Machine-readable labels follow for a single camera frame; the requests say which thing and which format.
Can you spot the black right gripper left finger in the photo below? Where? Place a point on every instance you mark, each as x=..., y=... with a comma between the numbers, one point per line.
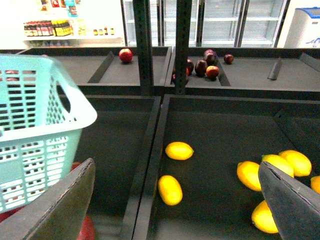
x=57, y=214

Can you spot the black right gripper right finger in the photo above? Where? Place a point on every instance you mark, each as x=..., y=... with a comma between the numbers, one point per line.
x=294, y=206

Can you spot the light blue plastic basket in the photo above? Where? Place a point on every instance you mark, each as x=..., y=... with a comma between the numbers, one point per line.
x=42, y=115

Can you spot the yellow lemon right edge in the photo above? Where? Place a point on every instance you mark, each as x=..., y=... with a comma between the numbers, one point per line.
x=315, y=183

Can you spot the red apple under basket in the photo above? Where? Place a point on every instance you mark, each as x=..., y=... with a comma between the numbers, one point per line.
x=87, y=231

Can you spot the yellow lemon bottom right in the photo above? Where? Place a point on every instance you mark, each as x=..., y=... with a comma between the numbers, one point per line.
x=262, y=218

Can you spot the yellow lemon far right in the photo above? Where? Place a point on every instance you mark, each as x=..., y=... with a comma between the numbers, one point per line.
x=300, y=163

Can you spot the yellow lemon behind finger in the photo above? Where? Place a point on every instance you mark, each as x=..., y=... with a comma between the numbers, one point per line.
x=279, y=162

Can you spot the yellow lemon centre right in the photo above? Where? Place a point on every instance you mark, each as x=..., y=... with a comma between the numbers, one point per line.
x=247, y=173

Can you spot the yellow lemon lower left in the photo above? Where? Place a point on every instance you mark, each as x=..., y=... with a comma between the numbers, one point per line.
x=170, y=190

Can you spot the yellow lemon upper left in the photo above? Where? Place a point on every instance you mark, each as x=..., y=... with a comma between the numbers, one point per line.
x=179, y=151

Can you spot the red orange nectarine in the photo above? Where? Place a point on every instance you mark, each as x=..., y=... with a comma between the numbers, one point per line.
x=212, y=71

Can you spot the dark plum small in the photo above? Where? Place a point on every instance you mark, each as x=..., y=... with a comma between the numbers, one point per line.
x=228, y=59

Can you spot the dark purple plum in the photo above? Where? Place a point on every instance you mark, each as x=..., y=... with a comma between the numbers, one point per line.
x=201, y=68

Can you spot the red apple on shelf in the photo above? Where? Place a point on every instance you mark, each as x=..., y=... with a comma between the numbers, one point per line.
x=125, y=55

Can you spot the dark plum top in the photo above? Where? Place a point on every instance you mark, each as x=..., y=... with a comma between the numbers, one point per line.
x=210, y=57

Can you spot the white chest freezer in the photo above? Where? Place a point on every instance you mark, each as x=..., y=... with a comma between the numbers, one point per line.
x=300, y=28

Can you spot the bottles on store shelf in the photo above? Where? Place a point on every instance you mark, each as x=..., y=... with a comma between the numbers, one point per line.
x=64, y=28

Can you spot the glass door refrigerator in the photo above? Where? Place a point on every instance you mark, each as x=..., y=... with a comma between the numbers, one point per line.
x=221, y=23

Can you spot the black shelf post left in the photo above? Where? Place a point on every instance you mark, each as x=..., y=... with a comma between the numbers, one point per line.
x=142, y=22

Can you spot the black shelf post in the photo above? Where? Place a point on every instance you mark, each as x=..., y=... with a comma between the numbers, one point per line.
x=142, y=22
x=183, y=21

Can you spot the black shelf post right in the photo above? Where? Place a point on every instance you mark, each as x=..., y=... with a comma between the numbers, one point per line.
x=183, y=21

